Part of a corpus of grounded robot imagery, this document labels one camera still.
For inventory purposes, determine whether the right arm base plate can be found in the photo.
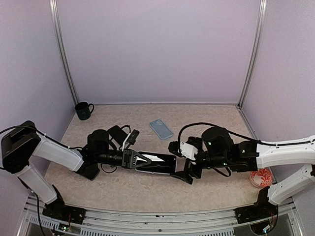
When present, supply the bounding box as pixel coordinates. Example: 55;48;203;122
234;202;279;224

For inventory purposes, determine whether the light blue phone case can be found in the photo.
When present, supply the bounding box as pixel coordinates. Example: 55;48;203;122
149;119;173;140

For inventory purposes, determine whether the front aluminium rail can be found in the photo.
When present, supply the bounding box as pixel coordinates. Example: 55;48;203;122
17;194;303;236

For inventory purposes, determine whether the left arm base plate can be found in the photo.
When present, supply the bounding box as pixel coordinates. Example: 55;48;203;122
42;200;86;225

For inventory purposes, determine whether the right aluminium frame post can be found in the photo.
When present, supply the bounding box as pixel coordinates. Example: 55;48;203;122
238;0;268;110

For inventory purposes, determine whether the aluminium frame post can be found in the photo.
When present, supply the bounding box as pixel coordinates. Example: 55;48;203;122
238;0;268;110
49;0;79;106

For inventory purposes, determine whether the red white patterned dish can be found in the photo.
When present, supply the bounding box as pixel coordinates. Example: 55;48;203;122
250;168;273;188

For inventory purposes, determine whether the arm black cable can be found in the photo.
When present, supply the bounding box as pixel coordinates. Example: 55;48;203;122
178;122;263;145
0;125;84;150

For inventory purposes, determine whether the black phone case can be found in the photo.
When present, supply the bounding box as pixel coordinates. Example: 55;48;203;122
108;125;127;146

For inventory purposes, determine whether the lavender phone case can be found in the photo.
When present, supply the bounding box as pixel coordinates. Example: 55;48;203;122
134;151;178;175

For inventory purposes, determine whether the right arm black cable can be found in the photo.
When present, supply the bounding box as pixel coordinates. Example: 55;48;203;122
178;122;263;145

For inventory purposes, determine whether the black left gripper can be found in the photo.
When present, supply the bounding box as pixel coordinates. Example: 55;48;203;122
95;148;152;169

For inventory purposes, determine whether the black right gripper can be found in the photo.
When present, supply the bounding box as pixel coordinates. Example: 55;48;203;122
170;143;230;184

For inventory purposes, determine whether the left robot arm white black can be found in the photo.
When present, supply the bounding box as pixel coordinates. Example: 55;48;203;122
0;120;152;219

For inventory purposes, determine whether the black smartphone on table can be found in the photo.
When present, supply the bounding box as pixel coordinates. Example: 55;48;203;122
76;163;100;181

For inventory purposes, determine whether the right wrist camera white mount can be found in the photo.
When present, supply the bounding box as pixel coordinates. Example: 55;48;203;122
168;141;198;162

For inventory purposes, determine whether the dark green mug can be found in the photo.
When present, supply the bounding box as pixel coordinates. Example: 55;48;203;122
75;102;95;120

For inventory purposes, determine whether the left aluminium frame post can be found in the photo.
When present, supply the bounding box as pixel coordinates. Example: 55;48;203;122
49;0;79;106

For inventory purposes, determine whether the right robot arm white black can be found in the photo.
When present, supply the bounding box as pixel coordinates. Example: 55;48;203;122
168;125;315;218

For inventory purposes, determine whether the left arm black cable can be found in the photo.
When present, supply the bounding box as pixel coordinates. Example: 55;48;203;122
0;125;84;150

